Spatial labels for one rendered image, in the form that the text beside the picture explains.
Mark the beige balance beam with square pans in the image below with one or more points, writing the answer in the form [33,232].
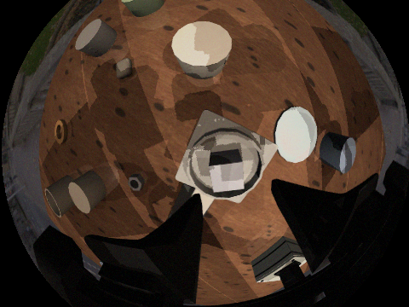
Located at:
[216,133]

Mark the white round dish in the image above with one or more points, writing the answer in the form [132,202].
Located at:
[295,134]

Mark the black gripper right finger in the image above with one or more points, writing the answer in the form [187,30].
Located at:
[318,218]

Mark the dark grey hex nut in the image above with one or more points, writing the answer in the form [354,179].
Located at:
[136,182]

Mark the grey pebble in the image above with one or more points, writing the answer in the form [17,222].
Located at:
[124,68]

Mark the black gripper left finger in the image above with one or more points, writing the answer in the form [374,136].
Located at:
[171,252]

